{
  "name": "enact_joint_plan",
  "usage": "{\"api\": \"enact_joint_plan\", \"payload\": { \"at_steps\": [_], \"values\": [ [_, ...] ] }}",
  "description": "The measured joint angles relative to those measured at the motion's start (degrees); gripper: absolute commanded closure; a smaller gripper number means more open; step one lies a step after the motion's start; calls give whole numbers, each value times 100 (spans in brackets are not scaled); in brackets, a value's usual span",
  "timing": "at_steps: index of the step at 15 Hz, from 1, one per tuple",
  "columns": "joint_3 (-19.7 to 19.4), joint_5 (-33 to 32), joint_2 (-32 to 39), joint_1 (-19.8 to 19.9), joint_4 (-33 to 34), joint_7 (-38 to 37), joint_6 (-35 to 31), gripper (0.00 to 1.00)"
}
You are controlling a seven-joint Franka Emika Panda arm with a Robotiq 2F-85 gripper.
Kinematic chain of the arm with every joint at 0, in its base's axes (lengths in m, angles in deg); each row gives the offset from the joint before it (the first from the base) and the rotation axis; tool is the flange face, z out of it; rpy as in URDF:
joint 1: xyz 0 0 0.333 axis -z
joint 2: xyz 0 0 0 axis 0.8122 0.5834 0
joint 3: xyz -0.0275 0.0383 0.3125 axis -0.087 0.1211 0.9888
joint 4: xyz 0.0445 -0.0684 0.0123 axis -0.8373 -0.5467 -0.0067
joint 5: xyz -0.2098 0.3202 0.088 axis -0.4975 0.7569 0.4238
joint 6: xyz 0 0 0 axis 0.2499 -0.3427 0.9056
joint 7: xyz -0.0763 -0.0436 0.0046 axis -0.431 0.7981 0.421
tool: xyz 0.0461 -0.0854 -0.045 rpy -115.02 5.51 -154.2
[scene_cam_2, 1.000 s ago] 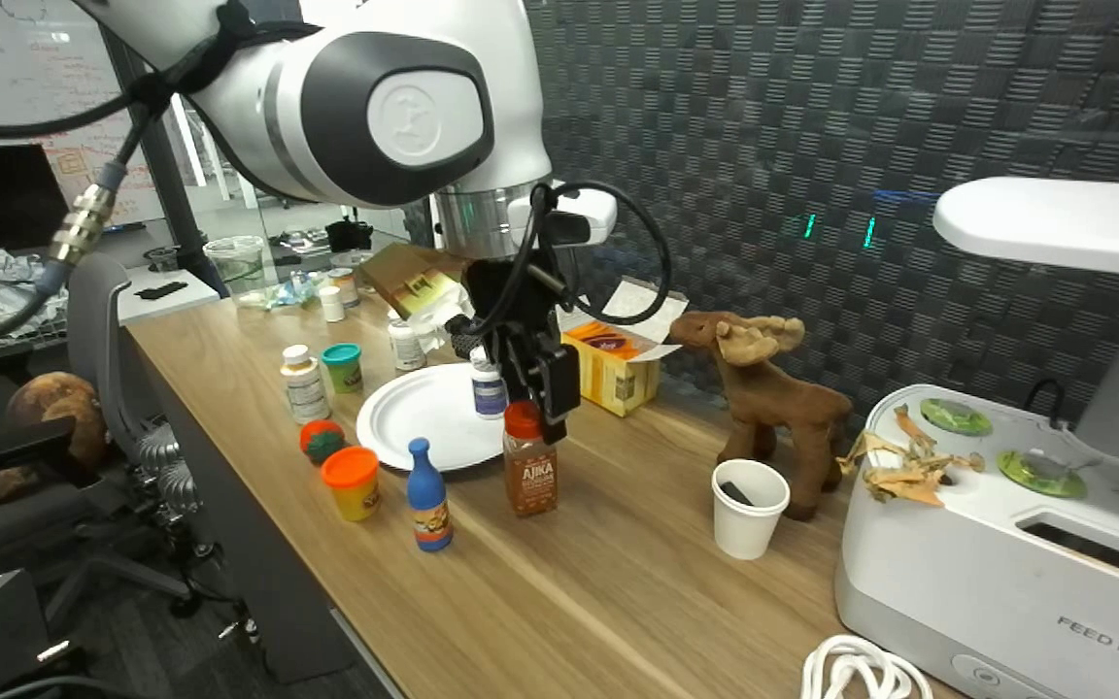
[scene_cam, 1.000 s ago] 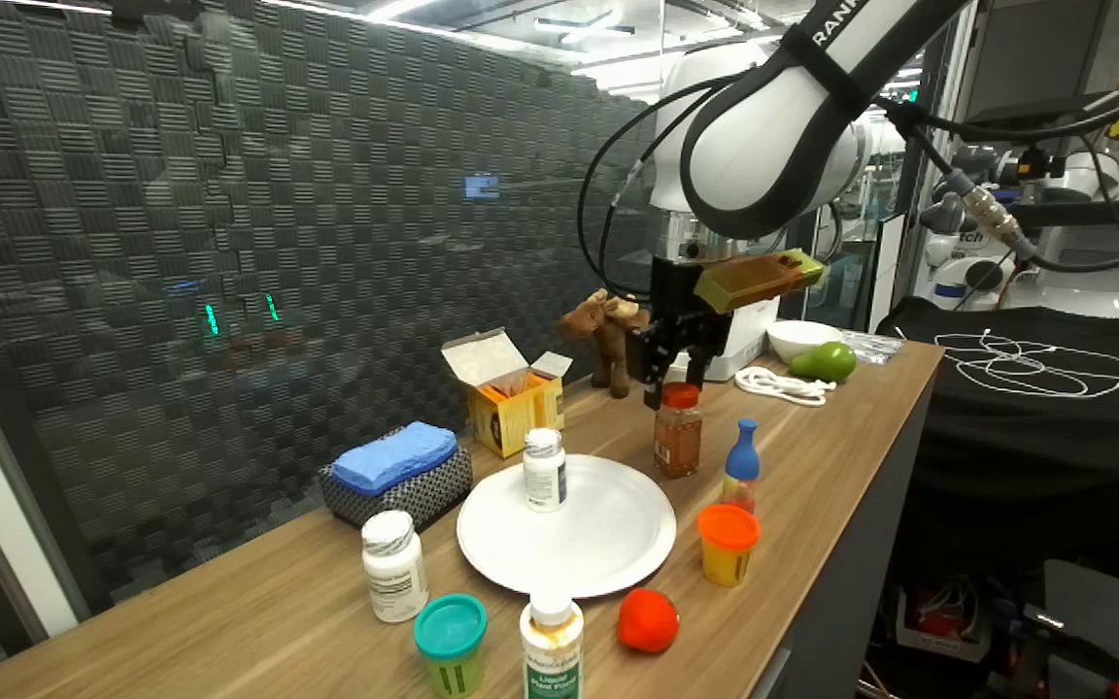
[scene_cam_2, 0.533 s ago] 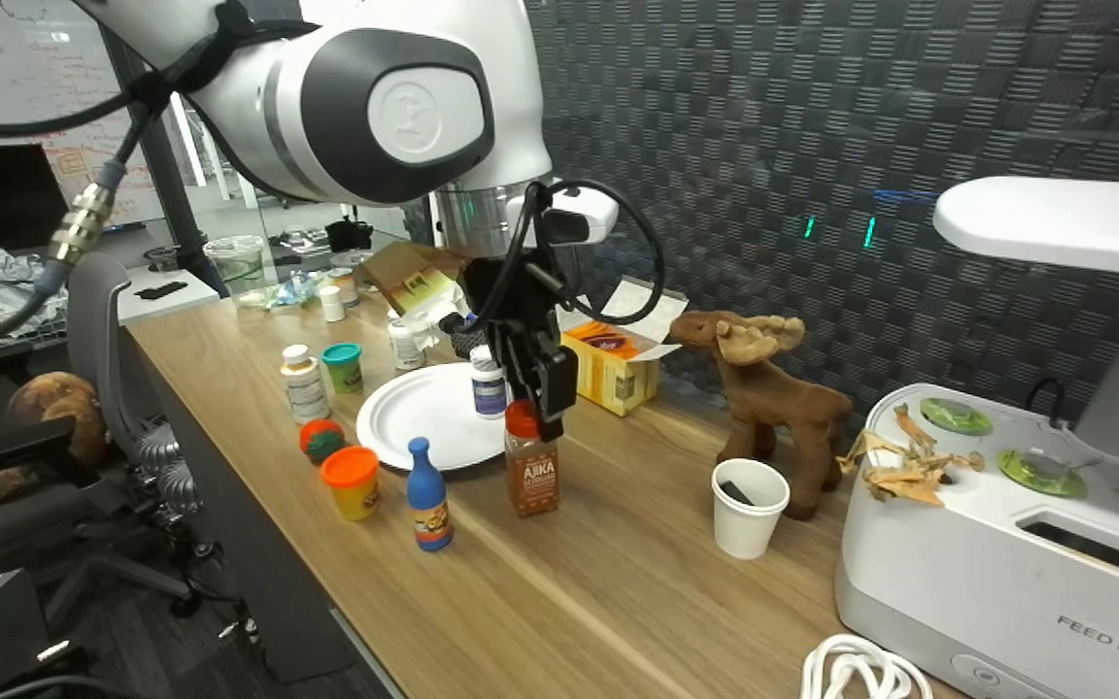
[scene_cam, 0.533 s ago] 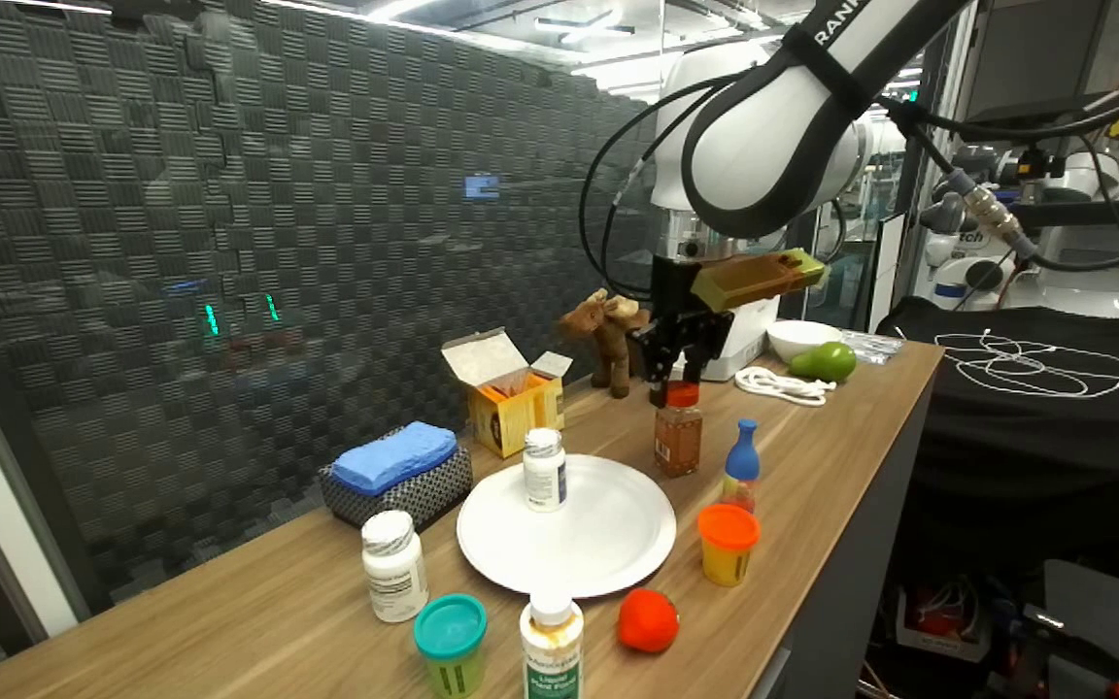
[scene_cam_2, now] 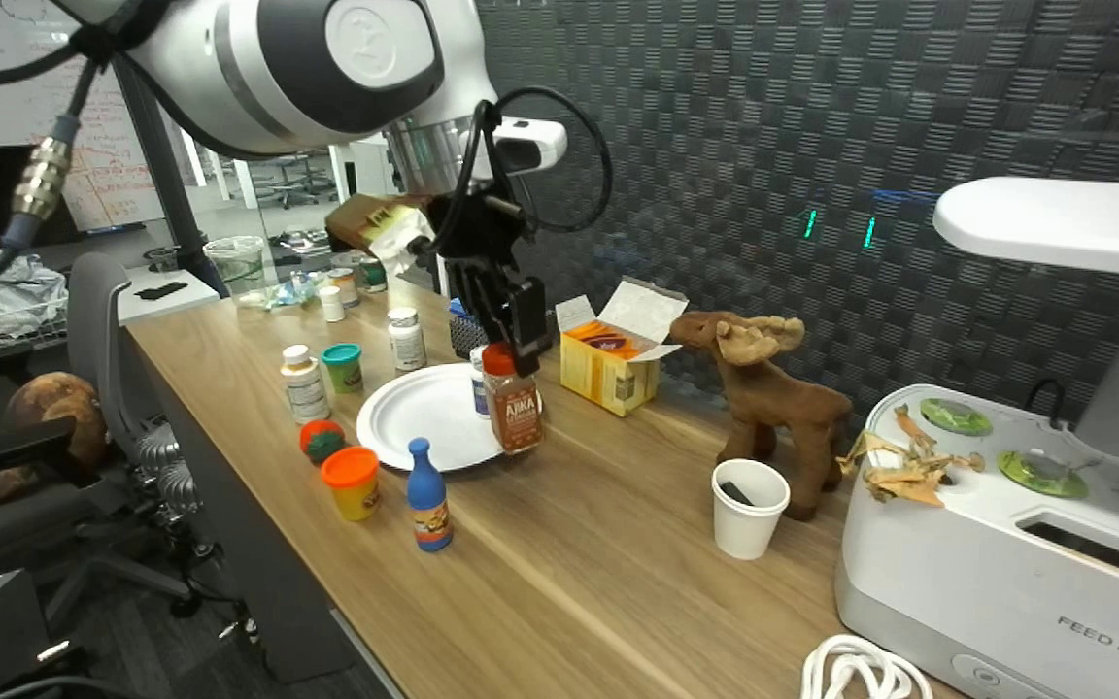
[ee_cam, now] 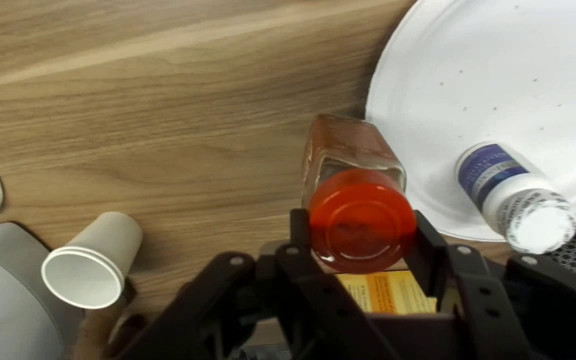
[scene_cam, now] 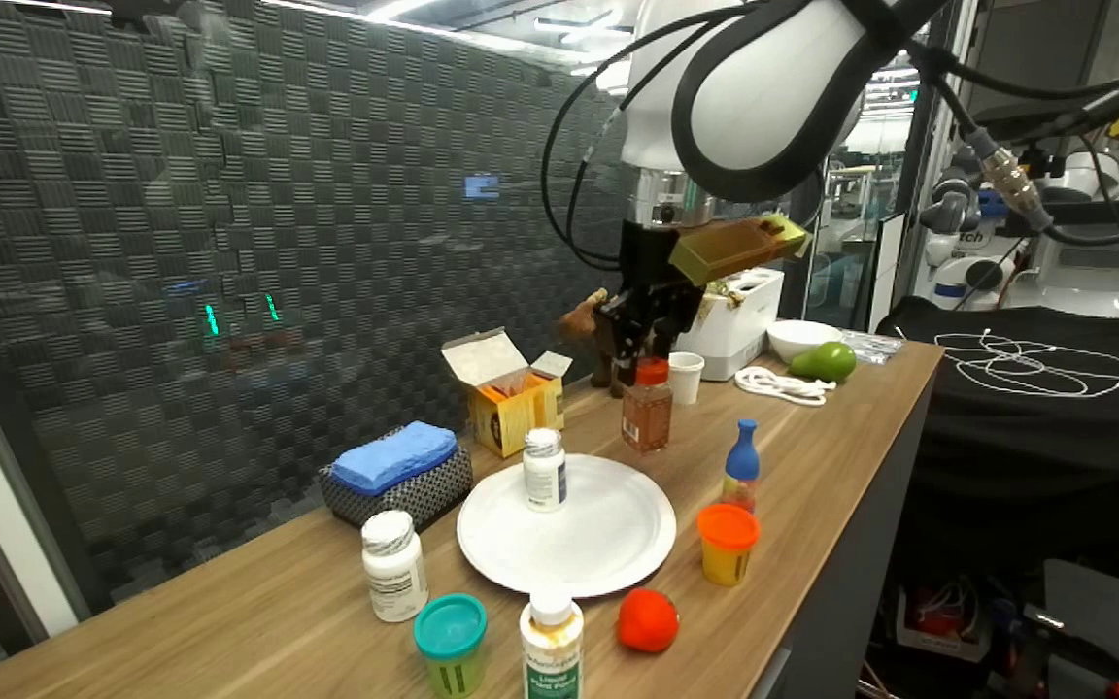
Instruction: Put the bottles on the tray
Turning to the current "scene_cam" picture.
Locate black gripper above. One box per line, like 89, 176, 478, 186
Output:
609, 217, 707, 389

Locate spice bottle orange lid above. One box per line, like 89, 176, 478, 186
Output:
616, 358, 677, 460

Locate yellow tub orange lid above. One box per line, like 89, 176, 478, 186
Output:
691, 503, 765, 589

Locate white bottle green label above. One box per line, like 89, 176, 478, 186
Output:
518, 585, 589, 699

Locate white pill bottle black print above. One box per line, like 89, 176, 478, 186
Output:
359, 504, 431, 627

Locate green tub teal lid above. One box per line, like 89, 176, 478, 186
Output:
408, 589, 492, 699

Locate white paper cup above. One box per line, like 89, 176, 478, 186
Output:
666, 350, 707, 411

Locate brown moose plush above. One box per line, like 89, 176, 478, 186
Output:
554, 285, 631, 399

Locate white hydroponic appliance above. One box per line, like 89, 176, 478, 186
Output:
671, 266, 790, 386

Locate white bowl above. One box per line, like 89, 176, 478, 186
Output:
765, 319, 855, 368

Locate blue toy bottle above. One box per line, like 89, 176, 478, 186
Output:
717, 415, 765, 518

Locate yellow cardboard box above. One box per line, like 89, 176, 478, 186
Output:
439, 325, 575, 461

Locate green fruit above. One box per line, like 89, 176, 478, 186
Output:
785, 337, 862, 389

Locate white paper plate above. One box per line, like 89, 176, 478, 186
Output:
456, 451, 681, 602

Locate gray mesh box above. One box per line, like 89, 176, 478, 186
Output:
316, 444, 478, 531

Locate orange red ball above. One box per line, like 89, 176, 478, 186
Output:
614, 585, 682, 655

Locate blue sponge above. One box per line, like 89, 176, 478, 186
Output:
328, 419, 464, 503

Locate black draped table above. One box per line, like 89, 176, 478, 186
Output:
873, 297, 1119, 548

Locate white storage bin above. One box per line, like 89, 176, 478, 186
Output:
895, 579, 998, 670

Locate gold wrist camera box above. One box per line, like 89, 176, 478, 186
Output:
666, 210, 813, 290

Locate coiled white cable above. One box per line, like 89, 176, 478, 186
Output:
729, 362, 838, 411

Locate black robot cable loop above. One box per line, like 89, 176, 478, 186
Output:
535, 6, 746, 277

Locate thin white cable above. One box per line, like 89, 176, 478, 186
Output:
927, 325, 1119, 406

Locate black cable metal connector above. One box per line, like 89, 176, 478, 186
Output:
904, 42, 1119, 248

